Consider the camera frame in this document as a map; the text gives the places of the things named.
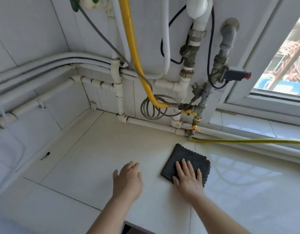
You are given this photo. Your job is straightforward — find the person's right hand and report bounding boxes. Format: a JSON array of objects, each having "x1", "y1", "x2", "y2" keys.
[{"x1": 172, "y1": 159, "x2": 205, "y2": 201}]

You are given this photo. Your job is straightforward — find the person's left hand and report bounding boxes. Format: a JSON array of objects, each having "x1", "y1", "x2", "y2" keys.
[{"x1": 113, "y1": 161, "x2": 144, "y2": 201}]

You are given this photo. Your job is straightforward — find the dark grey cleaning cloth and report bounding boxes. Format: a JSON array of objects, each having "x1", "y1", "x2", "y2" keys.
[{"x1": 160, "y1": 143, "x2": 211, "y2": 188}]

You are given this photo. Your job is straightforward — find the person's right forearm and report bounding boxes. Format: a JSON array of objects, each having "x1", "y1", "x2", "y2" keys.
[{"x1": 188, "y1": 192, "x2": 251, "y2": 234}]

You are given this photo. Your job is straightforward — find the person's left forearm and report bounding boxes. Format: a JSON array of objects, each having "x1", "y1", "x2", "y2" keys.
[{"x1": 86, "y1": 194, "x2": 138, "y2": 234}]

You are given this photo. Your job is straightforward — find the white pipe along counter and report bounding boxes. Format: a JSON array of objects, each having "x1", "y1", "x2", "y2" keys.
[{"x1": 118, "y1": 115, "x2": 300, "y2": 159}]

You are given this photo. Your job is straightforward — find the white vertical water pipe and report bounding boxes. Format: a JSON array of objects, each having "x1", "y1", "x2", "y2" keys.
[{"x1": 107, "y1": 8, "x2": 127, "y2": 123}]

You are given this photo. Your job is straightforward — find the black solenoid valve red button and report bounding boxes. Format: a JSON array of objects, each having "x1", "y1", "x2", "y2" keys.
[{"x1": 222, "y1": 67, "x2": 252, "y2": 82}]

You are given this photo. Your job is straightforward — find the white pipe with joints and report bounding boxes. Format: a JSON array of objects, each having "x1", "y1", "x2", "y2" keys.
[{"x1": 0, "y1": 76, "x2": 116, "y2": 130}]

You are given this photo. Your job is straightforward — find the grey metal gas pipe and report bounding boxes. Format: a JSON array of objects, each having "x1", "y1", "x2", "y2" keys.
[{"x1": 197, "y1": 18, "x2": 240, "y2": 120}]

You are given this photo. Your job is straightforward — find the white drain pipe brass fittings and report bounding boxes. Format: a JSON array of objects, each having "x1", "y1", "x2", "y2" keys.
[{"x1": 179, "y1": 0, "x2": 214, "y2": 82}]

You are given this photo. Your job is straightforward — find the gas valve with yellow handles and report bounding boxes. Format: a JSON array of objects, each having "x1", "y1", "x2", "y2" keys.
[{"x1": 178, "y1": 95, "x2": 201, "y2": 133}]

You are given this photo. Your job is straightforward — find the thin yellow braided hose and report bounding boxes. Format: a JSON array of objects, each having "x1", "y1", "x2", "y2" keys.
[{"x1": 188, "y1": 136, "x2": 300, "y2": 146}]

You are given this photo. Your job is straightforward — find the coiled grey metal hose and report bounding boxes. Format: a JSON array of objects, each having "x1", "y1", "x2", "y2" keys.
[{"x1": 140, "y1": 94, "x2": 182, "y2": 119}]

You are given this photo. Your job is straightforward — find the grey cable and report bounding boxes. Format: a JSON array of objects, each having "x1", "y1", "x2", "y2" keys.
[{"x1": 78, "y1": 5, "x2": 154, "y2": 91}]

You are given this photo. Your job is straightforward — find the bundle of white wall pipes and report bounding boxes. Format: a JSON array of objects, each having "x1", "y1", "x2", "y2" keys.
[{"x1": 0, "y1": 52, "x2": 140, "y2": 96}]

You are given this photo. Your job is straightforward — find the thick yellow gas hose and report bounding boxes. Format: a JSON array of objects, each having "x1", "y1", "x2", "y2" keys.
[{"x1": 118, "y1": 0, "x2": 170, "y2": 109}]

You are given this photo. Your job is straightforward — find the white flexible hose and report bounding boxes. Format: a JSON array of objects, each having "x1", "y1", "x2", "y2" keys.
[{"x1": 110, "y1": 0, "x2": 171, "y2": 80}]

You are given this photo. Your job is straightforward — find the white window frame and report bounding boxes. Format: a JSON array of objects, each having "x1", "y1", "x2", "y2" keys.
[{"x1": 208, "y1": 0, "x2": 300, "y2": 124}]

